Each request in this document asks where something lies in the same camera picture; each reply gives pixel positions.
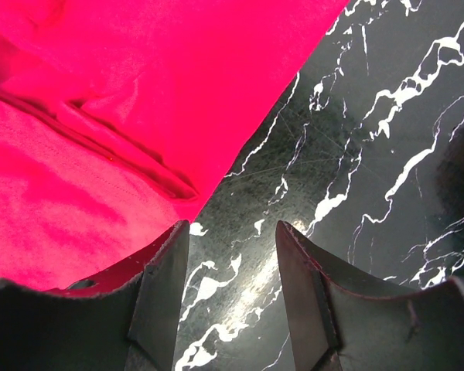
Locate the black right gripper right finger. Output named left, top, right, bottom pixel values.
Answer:
left=275, top=221, right=464, bottom=370

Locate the pink t shirt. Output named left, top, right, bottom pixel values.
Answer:
left=0, top=1, right=346, bottom=290

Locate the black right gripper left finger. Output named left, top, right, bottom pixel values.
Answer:
left=0, top=220, right=189, bottom=370

